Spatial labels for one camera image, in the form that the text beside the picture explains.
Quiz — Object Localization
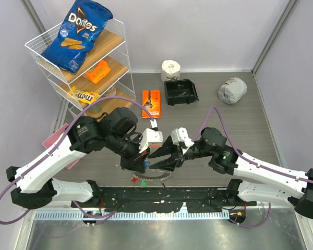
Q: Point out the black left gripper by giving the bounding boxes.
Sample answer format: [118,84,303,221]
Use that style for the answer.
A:
[106,132,151,173]

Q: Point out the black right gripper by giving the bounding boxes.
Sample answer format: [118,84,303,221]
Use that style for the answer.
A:
[149,135,214,171]

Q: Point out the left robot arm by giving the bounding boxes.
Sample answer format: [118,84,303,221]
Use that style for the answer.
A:
[6,107,154,209]

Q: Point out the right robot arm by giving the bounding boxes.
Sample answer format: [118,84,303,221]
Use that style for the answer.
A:
[149,127,313,219]

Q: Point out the orange razor box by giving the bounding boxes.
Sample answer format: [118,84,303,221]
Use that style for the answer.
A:
[142,90,161,118]

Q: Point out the black plastic storage bin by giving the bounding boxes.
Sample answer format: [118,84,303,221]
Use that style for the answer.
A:
[164,79,199,106]

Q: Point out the yellow M&M candy bag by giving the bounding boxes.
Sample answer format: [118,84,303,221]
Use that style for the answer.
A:
[68,86,100,105]

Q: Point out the white toilet paper roll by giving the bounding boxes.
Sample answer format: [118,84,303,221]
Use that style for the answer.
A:
[161,60,181,82]

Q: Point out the pink plastic tray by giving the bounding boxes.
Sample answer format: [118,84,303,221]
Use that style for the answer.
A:
[42,123,79,169]

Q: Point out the grey wrapped paper bundle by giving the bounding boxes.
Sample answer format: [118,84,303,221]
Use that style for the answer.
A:
[218,77,248,104]

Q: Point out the orange snack box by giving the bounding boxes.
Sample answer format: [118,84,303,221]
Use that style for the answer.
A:
[84,60,111,84]

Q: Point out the blue Doritos chip bag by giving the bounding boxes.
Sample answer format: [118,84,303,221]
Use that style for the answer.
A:
[41,1,113,74]

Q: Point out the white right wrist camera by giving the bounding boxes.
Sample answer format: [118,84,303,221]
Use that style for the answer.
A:
[171,127,194,155]

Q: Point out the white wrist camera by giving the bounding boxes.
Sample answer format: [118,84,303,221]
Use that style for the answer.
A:
[139,119,164,153]
[171,127,194,155]

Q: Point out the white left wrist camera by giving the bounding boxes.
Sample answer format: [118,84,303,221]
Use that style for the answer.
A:
[139,119,164,153]

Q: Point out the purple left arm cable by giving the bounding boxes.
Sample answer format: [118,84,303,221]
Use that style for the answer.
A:
[0,96,157,225]

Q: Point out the white wire wooden shelf rack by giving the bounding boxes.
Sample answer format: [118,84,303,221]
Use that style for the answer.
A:
[25,19,136,117]

